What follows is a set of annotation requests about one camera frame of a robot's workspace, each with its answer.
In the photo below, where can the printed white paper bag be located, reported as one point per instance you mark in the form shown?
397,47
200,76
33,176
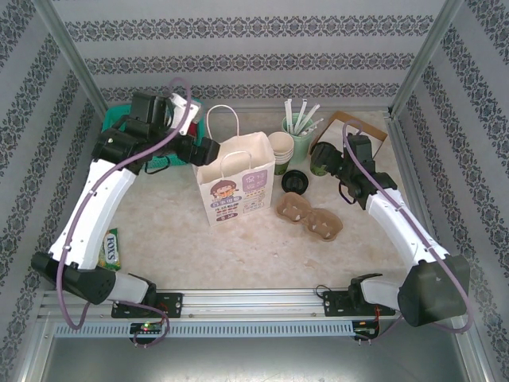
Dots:
207,175

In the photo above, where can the brown cardboard napkin box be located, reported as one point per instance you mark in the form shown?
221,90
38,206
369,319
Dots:
378,134

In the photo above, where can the brown pulp cup carrier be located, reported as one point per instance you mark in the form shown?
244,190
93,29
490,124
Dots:
306,218

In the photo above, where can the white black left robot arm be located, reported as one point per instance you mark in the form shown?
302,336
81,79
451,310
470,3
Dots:
103,215

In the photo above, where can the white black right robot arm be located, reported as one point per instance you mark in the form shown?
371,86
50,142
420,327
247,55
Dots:
401,235

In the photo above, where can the green plastic basket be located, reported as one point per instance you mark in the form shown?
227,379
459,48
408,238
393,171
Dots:
113,117

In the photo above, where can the pale green straw tumbler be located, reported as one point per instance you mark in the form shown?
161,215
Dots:
302,147

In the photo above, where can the white wrapped straw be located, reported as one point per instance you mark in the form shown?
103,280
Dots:
310,118
290,116
301,115
313,127

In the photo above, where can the stack of white paper cups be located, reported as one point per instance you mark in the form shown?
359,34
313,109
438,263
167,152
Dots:
280,142

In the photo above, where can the green candy bag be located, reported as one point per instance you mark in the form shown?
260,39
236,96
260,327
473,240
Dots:
111,246

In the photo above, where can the small green circuit board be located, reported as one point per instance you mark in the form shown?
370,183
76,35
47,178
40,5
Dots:
366,330
145,327

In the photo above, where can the grey metal panel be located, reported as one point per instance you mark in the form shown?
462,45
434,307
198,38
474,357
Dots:
254,362

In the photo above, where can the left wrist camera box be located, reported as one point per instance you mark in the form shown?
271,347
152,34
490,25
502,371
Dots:
177,102

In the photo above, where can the aluminium frame rail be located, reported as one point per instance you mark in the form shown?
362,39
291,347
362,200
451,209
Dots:
411,179

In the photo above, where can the aluminium frame post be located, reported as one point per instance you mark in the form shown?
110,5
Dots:
437,51
67,51

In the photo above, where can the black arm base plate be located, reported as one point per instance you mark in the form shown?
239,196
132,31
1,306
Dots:
171,302
334,304

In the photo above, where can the aluminium mounting rail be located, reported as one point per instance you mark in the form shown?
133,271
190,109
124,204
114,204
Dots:
246,302

